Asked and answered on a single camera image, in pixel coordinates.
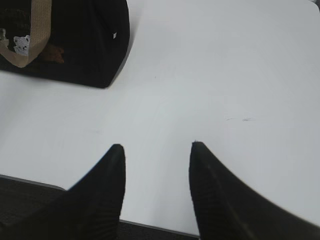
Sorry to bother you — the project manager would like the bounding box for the white cat patch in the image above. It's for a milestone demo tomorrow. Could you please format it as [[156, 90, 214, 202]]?
[[13, 35, 30, 56]]

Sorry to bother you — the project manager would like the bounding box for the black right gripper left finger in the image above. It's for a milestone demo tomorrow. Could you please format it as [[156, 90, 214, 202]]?
[[0, 144, 126, 240]]

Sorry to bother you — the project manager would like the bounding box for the tan woven bag strap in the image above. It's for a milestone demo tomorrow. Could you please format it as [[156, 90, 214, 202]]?
[[0, 0, 53, 68]]

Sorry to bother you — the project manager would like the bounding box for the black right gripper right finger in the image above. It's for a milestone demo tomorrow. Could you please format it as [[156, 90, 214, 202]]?
[[189, 141, 320, 240]]

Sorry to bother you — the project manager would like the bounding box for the black fabric bag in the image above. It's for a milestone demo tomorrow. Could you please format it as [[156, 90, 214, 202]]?
[[0, 0, 130, 88]]

